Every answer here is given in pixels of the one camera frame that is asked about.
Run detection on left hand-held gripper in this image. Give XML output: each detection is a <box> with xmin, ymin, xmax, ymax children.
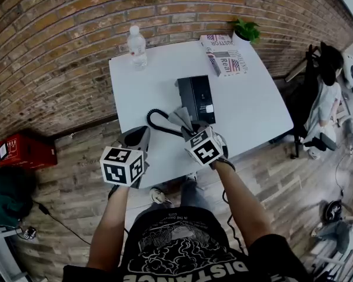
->
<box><xmin>99</xmin><ymin>125</ymin><xmax>151</xmax><ymax>189</ymax></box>

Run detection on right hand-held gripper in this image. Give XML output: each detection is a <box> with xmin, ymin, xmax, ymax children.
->
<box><xmin>181</xmin><ymin>121</ymin><xmax>236</xmax><ymax>172</ymax></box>

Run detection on grey knit cloth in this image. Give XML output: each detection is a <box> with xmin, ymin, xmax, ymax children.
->
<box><xmin>167</xmin><ymin>106</ymin><xmax>194</xmax><ymax>135</ymax></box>

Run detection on person's left forearm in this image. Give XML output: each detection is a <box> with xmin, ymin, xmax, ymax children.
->
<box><xmin>86</xmin><ymin>183</ymin><xmax>129</xmax><ymax>271</ymax></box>

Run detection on person's right forearm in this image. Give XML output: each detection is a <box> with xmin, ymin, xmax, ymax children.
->
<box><xmin>211</xmin><ymin>160</ymin><xmax>273</xmax><ymax>254</ymax></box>

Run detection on black box with white label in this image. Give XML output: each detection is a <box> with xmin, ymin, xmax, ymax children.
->
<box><xmin>190</xmin><ymin>75</ymin><xmax>217</xmax><ymax>125</ymax></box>

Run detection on person's left shoe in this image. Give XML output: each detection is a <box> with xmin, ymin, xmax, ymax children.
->
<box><xmin>149</xmin><ymin>186</ymin><xmax>174</xmax><ymax>207</ymax></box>

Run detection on person's grey jeans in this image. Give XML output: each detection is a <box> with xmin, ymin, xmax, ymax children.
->
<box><xmin>135</xmin><ymin>176</ymin><xmax>217</xmax><ymax>220</ymax></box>

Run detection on large newspaper print box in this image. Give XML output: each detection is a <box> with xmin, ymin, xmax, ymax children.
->
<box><xmin>205</xmin><ymin>46</ymin><xmax>250</xmax><ymax>78</ymax></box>

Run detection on clear plastic water bottle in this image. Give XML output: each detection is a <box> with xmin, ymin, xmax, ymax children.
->
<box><xmin>126</xmin><ymin>25</ymin><xmax>148</xmax><ymax>72</ymax></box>

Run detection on small newspaper print box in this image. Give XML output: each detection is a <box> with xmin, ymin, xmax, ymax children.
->
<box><xmin>199</xmin><ymin>33</ymin><xmax>235</xmax><ymax>49</ymax></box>

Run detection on red box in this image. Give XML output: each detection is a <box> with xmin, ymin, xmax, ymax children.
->
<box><xmin>0</xmin><ymin>133</ymin><xmax>59</xmax><ymax>170</ymax></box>

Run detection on green plant in white pot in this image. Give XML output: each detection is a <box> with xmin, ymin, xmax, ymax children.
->
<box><xmin>228</xmin><ymin>18</ymin><xmax>262</xmax><ymax>45</ymax></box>

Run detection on black office chair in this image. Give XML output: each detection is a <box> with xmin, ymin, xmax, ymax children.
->
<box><xmin>291</xmin><ymin>44</ymin><xmax>339</xmax><ymax>160</ymax></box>

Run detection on person's black printed shirt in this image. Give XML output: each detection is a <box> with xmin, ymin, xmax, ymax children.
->
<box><xmin>61</xmin><ymin>206</ymin><xmax>312</xmax><ymax>282</ymax></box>

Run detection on pale wooden board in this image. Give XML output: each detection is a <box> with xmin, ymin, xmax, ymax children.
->
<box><xmin>284</xmin><ymin>56</ymin><xmax>311</xmax><ymax>83</ymax></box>

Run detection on light grey garment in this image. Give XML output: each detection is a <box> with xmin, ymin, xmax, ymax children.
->
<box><xmin>304</xmin><ymin>80</ymin><xmax>342</xmax><ymax>146</ymax></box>

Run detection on dark green bag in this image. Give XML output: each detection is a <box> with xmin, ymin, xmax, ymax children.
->
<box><xmin>0</xmin><ymin>166</ymin><xmax>38</xmax><ymax>229</ymax></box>

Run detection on small floor device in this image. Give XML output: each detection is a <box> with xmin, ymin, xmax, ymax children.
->
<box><xmin>22</xmin><ymin>226</ymin><xmax>38</xmax><ymax>240</ymax></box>

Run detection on black bag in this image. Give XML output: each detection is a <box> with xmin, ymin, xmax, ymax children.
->
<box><xmin>319</xmin><ymin>41</ymin><xmax>345</xmax><ymax>86</ymax></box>

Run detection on black round device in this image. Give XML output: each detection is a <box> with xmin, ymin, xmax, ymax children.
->
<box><xmin>319</xmin><ymin>200</ymin><xmax>344</xmax><ymax>226</ymax></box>

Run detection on white table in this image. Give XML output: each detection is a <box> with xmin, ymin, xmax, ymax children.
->
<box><xmin>0</xmin><ymin>219</ymin><xmax>27</xmax><ymax>282</ymax></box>

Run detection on grey bag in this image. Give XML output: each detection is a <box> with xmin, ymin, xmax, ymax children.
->
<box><xmin>314</xmin><ymin>220</ymin><xmax>351</xmax><ymax>255</ymax></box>

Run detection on black coiled phone cord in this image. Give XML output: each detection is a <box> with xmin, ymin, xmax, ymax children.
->
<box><xmin>146</xmin><ymin>108</ymin><xmax>187</xmax><ymax>137</ymax></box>

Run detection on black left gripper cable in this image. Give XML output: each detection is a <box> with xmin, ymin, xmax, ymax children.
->
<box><xmin>108</xmin><ymin>183</ymin><xmax>121</xmax><ymax>200</ymax></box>

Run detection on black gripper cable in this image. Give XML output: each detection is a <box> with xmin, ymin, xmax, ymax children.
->
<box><xmin>108</xmin><ymin>183</ymin><xmax>121</xmax><ymax>200</ymax></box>
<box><xmin>222</xmin><ymin>186</ymin><xmax>245</xmax><ymax>254</ymax></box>

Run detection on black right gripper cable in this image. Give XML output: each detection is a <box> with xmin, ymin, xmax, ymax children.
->
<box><xmin>222</xmin><ymin>186</ymin><xmax>245</xmax><ymax>254</ymax></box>

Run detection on black floor power cable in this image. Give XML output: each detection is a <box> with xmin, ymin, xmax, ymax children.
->
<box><xmin>31</xmin><ymin>200</ymin><xmax>92</xmax><ymax>246</ymax></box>

